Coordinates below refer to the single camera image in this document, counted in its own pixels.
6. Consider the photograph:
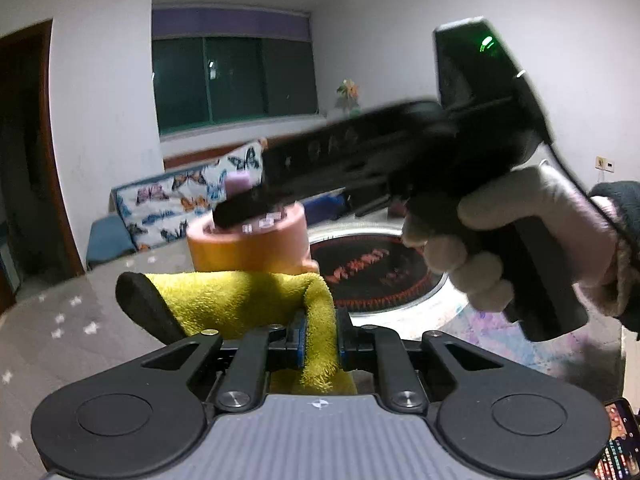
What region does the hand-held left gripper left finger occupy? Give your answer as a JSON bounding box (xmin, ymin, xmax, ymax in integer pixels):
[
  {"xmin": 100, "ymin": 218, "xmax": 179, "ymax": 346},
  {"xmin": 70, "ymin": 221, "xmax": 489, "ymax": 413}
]
[{"xmin": 142, "ymin": 311, "xmax": 307, "ymax": 412}]

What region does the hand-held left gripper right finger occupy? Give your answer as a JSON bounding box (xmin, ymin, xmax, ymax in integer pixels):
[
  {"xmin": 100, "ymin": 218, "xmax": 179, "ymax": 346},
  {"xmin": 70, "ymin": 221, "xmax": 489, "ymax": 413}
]
[{"xmin": 336, "ymin": 310, "xmax": 503, "ymax": 412}]

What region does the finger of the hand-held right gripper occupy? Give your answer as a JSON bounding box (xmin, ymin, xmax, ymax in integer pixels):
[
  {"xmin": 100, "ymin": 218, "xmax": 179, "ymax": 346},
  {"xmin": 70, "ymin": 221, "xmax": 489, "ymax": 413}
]
[
  {"xmin": 262, "ymin": 101, "xmax": 446, "ymax": 193},
  {"xmin": 215, "ymin": 160, "xmax": 406, "ymax": 228}
]

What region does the pink tumbler cup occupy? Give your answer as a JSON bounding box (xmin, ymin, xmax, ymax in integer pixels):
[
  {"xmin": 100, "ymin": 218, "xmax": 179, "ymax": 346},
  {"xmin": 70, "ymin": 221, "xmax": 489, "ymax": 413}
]
[{"xmin": 186, "ymin": 203, "xmax": 321, "ymax": 277}]

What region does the yellow microfibre cloth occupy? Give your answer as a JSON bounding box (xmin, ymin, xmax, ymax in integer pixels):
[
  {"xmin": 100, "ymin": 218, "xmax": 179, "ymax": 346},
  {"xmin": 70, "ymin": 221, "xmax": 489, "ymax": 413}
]
[{"xmin": 115, "ymin": 270, "xmax": 358, "ymax": 396}]

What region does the person's right forearm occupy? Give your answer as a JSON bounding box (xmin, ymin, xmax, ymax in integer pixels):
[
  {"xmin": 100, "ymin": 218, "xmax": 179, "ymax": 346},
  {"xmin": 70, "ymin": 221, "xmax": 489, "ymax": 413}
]
[{"xmin": 575, "ymin": 180, "xmax": 640, "ymax": 336}]

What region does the person's right hand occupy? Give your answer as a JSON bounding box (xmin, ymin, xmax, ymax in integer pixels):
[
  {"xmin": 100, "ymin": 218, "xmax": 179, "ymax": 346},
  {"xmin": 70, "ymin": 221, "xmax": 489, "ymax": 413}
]
[{"xmin": 402, "ymin": 162, "xmax": 623, "ymax": 318}]

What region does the artificial flower decoration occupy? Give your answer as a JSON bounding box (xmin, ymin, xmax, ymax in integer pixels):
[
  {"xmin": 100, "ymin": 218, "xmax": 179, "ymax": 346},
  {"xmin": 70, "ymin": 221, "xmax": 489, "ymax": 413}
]
[{"xmin": 335, "ymin": 79, "xmax": 362, "ymax": 113}]

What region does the black round induction cooktop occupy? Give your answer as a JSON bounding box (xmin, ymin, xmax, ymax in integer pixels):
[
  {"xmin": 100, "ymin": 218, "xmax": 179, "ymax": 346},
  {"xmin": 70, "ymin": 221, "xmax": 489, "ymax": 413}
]
[{"xmin": 310, "ymin": 232, "xmax": 446, "ymax": 311}]

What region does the butterfly print blanket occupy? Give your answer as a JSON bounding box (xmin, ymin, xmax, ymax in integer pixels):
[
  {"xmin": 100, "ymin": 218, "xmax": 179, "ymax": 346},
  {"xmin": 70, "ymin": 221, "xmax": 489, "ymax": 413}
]
[{"xmin": 112, "ymin": 141, "xmax": 266, "ymax": 251}]

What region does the induction cooker plate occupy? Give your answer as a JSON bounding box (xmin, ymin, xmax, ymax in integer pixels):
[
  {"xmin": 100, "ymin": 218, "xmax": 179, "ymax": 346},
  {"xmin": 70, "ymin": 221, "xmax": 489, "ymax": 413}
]
[{"xmin": 305, "ymin": 225, "xmax": 468, "ymax": 331}]

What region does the dark green window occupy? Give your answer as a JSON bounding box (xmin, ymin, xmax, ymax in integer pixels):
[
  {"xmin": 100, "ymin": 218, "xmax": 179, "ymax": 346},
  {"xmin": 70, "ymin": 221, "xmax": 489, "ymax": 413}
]
[{"xmin": 152, "ymin": 35, "xmax": 321, "ymax": 136}]

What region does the blue sofa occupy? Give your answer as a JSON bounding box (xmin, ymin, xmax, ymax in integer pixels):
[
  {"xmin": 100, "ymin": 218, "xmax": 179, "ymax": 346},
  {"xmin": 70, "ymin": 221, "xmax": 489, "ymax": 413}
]
[{"xmin": 86, "ymin": 192, "xmax": 351, "ymax": 271}]

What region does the pastel patterned table mat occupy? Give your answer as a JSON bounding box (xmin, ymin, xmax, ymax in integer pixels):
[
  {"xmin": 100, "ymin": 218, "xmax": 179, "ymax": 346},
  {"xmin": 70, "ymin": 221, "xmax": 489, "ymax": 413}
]
[{"xmin": 350, "ymin": 305, "xmax": 623, "ymax": 401}]

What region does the purple window blind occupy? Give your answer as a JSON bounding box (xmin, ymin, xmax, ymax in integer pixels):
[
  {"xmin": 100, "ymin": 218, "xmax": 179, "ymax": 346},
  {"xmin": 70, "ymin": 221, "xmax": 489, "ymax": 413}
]
[{"xmin": 151, "ymin": 7, "xmax": 312, "ymax": 39}]

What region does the grey star tablecloth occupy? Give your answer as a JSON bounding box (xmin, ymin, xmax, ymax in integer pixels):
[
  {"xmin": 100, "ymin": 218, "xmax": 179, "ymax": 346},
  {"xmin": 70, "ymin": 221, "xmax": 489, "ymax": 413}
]
[{"xmin": 0, "ymin": 240, "xmax": 351, "ymax": 480}]

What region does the smartphone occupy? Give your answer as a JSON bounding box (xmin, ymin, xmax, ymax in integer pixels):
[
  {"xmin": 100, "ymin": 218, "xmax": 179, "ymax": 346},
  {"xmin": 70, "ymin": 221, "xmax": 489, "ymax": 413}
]
[{"xmin": 592, "ymin": 397, "xmax": 640, "ymax": 480}]

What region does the brown wooden door frame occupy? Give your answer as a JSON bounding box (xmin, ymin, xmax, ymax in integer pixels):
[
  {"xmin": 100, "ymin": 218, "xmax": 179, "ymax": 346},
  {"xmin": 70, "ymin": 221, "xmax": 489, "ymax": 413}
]
[{"xmin": 0, "ymin": 19, "xmax": 86, "ymax": 306}]

